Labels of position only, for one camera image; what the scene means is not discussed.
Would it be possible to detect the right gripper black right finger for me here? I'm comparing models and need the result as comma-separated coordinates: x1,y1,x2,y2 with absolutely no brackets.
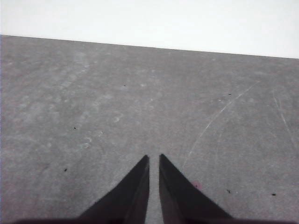
159,153,234,221

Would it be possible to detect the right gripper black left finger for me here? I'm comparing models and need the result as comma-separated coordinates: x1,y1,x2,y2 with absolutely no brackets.
77,154,150,221

